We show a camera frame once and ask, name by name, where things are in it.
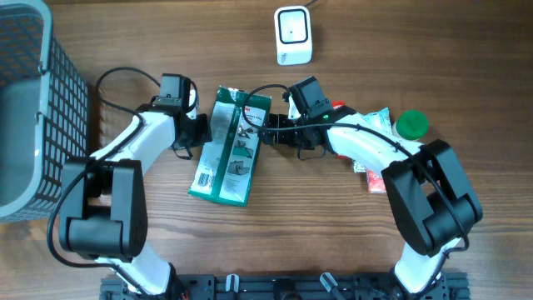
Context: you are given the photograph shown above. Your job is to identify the green 3M gloves pack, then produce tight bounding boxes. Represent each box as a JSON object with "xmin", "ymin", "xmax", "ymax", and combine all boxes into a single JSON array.
[{"xmin": 189, "ymin": 86, "xmax": 271, "ymax": 207}]

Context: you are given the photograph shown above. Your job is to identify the orange Kleenex tissue pack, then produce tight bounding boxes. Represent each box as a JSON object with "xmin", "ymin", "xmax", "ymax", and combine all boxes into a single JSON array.
[{"xmin": 366, "ymin": 169, "xmax": 386, "ymax": 194}]

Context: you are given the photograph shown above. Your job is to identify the green Axe Brand box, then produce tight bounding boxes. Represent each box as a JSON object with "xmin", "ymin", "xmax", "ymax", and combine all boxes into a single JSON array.
[{"xmin": 353, "ymin": 161, "xmax": 366, "ymax": 173}]

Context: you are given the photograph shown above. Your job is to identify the mint green wipes pack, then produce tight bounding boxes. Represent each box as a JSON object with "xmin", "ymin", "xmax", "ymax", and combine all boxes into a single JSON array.
[{"xmin": 362, "ymin": 107, "xmax": 392, "ymax": 134}]

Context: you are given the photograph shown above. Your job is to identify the green lid jar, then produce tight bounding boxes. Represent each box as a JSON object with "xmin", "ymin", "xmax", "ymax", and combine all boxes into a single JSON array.
[{"xmin": 392, "ymin": 110, "xmax": 430, "ymax": 141}]

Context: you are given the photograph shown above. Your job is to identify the white barcode scanner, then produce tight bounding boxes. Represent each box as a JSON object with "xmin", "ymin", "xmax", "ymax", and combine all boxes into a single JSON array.
[{"xmin": 274, "ymin": 6, "xmax": 312, "ymax": 66}]

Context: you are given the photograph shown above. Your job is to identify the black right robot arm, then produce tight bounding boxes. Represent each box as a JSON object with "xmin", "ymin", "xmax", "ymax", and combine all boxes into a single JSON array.
[{"xmin": 259, "ymin": 106, "xmax": 483, "ymax": 299}]

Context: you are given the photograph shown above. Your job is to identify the grey plastic mesh basket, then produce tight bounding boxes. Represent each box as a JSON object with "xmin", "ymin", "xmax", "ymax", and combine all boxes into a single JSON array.
[{"xmin": 1, "ymin": 0, "xmax": 91, "ymax": 223}]

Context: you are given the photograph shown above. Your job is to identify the red Nescafe sachet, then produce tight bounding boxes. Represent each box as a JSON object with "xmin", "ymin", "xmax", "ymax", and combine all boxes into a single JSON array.
[{"xmin": 331, "ymin": 101, "xmax": 346, "ymax": 109}]

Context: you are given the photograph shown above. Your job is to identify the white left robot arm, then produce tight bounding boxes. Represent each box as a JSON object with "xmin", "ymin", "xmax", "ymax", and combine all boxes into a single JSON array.
[{"xmin": 47, "ymin": 104, "xmax": 212, "ymax": 299}]

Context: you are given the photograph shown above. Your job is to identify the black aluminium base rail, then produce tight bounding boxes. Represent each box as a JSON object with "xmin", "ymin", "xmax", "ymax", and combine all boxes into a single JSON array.
[{"xmin": 99, "ymin": 272, "xmax": 471, "ymax": 300}]

